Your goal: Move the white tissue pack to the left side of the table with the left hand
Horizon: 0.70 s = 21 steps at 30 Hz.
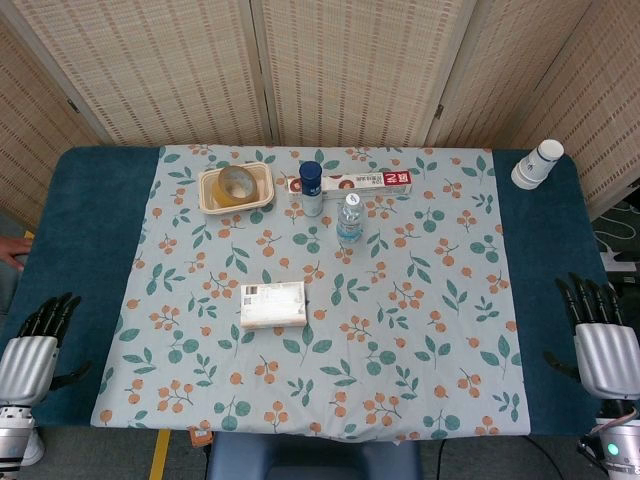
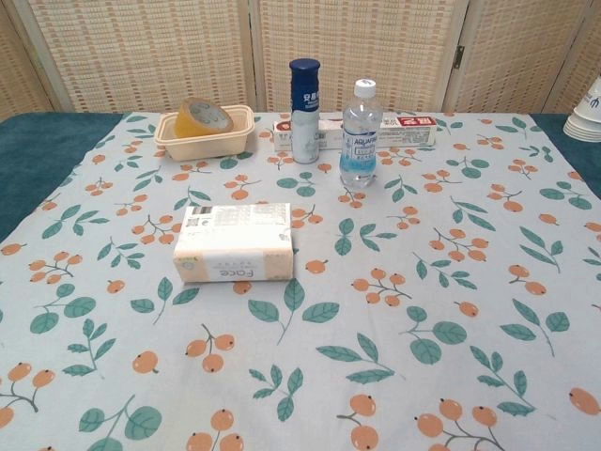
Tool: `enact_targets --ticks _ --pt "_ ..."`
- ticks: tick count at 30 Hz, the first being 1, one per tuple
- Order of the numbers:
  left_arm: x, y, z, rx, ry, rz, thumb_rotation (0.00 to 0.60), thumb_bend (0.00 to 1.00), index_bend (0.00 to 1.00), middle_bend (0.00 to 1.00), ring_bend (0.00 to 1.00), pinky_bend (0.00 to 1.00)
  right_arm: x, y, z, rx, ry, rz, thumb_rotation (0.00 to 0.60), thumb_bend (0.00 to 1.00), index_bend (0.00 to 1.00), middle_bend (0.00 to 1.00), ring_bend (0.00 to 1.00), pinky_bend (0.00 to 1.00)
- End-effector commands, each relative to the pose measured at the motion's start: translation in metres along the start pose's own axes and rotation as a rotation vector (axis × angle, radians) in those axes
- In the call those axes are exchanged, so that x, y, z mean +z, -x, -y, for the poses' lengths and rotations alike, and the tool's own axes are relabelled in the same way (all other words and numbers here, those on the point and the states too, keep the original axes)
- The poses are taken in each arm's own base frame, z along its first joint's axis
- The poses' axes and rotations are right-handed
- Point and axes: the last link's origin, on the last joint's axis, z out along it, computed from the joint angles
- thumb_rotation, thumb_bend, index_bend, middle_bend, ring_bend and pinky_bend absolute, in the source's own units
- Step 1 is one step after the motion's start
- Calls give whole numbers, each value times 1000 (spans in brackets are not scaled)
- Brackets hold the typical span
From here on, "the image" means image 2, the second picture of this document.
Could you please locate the white paper cup stack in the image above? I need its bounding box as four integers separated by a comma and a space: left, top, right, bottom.
562, 72, 601, 142

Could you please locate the small white soap box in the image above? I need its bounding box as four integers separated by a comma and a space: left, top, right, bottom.
172, 202, 295, 283

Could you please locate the yellow tape roll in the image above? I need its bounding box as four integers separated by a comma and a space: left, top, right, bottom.
174, 97, 235, 139

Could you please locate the clear water bottle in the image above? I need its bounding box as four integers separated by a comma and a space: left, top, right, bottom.
339, 78, 379, 189

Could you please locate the woven bamboo folding screen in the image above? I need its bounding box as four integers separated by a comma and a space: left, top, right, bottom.
0, 0, 601, 115

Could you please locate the blue capped spray can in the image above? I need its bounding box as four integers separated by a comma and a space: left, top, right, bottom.
288, 57, 322, 165

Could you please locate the long white red toothpaste box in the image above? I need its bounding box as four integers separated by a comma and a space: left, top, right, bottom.
273, 116, 437, 151

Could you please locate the beige plastic tray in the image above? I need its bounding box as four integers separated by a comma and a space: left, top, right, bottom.
154, 104, 256, 162

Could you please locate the floral print tablecloth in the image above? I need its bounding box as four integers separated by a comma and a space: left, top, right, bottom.
0, 111, 601, 451

